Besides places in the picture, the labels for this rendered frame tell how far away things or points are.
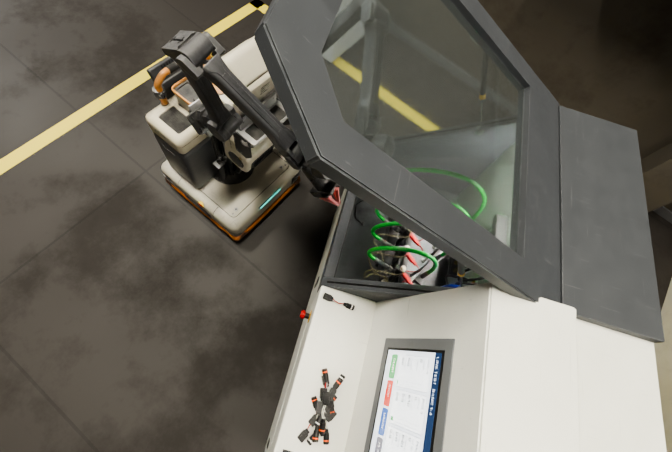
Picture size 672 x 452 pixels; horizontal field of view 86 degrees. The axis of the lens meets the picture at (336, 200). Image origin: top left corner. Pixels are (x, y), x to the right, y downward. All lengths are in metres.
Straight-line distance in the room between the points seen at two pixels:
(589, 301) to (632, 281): 0.16
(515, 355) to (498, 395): 0.10
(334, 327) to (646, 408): 0.88
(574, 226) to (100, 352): 2.35
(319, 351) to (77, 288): 1.70
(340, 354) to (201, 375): 1.17
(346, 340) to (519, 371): 0.64
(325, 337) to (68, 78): 2.79
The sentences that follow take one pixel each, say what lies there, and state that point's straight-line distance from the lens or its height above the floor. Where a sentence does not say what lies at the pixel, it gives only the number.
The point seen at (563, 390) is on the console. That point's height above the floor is 1.55.
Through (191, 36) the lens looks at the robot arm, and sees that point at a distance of 1.10.
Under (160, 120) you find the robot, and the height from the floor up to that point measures 0.81.
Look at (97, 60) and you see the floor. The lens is 3.54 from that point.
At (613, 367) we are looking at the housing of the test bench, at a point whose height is 1.47.
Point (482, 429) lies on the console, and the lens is 0.92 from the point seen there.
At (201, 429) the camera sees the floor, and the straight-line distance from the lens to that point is 2.41.
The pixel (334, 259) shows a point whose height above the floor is 0.95.
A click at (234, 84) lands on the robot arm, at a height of 1.57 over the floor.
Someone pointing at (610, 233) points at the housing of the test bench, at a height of 1.50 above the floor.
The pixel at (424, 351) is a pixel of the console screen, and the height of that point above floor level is 1.33.
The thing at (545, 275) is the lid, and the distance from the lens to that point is 1.07.
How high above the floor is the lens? 2.36
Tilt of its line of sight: 64 degrees down
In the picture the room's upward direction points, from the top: 20 degrees clockwise
